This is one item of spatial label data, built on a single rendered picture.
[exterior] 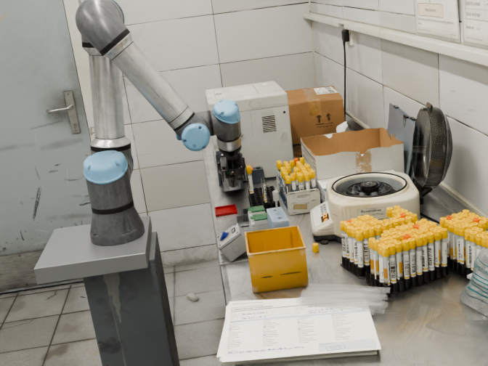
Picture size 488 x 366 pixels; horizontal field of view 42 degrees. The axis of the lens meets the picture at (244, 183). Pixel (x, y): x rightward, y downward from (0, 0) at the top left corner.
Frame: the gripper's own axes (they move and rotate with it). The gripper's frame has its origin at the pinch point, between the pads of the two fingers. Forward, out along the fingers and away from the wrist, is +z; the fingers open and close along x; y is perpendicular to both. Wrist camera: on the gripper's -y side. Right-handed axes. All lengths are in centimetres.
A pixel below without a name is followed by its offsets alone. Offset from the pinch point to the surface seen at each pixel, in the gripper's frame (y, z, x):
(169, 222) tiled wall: -92, 129, -33
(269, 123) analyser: -19.0, -6.4, 15.9
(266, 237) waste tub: 48, -31, 4
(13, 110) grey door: -126, 59, -103
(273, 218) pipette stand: 41, -30, 7
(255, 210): 28.7, -18.8, 3.8
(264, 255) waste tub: 58, -38, 2
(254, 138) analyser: -16.4, -2.9, 10.0
